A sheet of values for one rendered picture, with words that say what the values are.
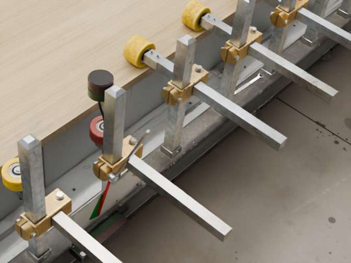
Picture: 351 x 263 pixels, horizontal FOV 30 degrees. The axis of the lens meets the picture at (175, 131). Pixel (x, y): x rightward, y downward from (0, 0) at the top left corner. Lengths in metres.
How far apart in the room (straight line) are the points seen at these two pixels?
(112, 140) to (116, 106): 0.11
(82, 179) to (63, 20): 0.48
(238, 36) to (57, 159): 0.62
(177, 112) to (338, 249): 1.16
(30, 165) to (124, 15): 0.80
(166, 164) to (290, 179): 1.07
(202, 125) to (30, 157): 0.77
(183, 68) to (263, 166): 1.29
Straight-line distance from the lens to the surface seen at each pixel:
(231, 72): 1.94
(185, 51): 1.63
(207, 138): 1.99
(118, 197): 1.78
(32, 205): 1.50
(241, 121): 1.69
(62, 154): 1.89
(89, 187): 1.92
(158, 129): 2.09
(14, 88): 1.80
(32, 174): 1.41
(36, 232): 1.57
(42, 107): 1.75
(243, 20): 1.82
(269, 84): 2.20
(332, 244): 2.72
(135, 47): 1.82
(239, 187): 2.78
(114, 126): 1.55
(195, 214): 1.59
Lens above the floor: 2.13
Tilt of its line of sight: 46 degrees down
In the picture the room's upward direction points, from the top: 8 degrees clockwise
